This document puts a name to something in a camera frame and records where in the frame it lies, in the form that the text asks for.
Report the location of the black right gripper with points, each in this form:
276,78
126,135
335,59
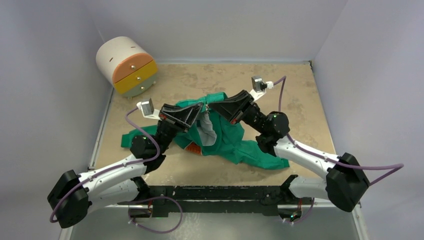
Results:
244,108

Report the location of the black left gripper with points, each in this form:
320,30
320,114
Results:
183,116

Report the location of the green zip-up jacket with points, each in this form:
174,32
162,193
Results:
212,135

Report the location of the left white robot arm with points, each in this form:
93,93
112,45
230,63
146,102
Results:
75,195

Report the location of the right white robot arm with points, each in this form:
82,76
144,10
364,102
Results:
340,179

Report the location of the round three-drawer cabinet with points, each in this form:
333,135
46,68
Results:
127,66

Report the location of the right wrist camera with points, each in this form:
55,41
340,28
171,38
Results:
259,87

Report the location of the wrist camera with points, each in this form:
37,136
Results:
147,108
259,87

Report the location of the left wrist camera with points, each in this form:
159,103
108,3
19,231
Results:
147,108

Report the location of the black base frame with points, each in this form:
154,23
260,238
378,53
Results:
267,200

